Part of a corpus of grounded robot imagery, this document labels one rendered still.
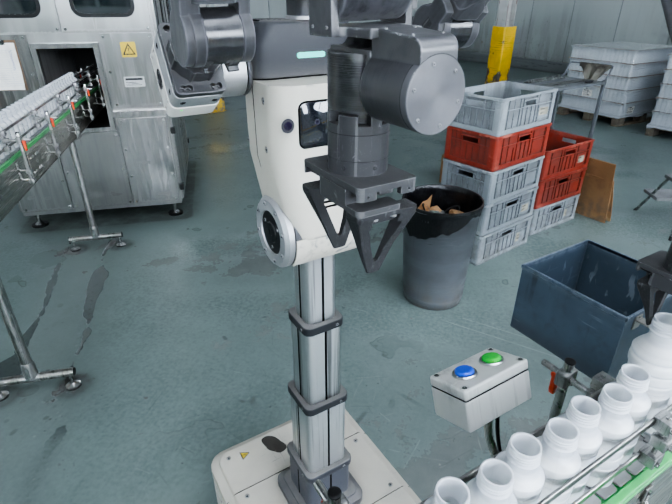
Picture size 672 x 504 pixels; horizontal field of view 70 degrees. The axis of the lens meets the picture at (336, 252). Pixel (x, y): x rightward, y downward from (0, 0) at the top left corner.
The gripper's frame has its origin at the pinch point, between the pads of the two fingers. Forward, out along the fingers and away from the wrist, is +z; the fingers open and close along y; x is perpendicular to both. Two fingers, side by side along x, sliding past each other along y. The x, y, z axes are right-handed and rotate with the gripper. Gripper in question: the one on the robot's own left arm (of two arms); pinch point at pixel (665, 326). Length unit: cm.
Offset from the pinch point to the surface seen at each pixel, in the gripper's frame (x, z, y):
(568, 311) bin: -41, 33, 36
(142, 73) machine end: -3, 7, 363
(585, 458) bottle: 18.5, 12.1, -3.2
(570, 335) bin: -41, 40, 34
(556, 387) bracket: 4.0, 17.9, 10.4
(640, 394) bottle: 6.4, 7.8, -2.3
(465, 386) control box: 24.2, 10.0, 13.0
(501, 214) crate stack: -182, 87, 174
